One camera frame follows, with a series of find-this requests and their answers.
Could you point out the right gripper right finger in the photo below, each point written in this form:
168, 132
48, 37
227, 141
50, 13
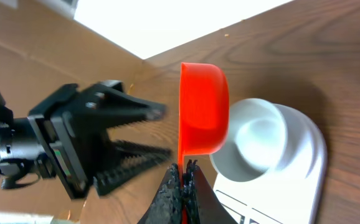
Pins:
201, 205

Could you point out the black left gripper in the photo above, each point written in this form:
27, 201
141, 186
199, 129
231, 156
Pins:
72, 127

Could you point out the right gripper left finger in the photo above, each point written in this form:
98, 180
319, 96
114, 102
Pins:
167, 205

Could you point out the red plastic measuring scoop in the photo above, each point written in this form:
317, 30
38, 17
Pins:
203, 111

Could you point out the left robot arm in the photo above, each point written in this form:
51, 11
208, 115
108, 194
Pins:
21, 152

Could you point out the grey round bowl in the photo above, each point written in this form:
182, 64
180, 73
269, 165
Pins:
256, 141

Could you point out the white digital kitchen scale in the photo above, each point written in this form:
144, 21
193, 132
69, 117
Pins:
289, 193

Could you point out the cardboard panel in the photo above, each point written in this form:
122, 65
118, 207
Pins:
40, 51

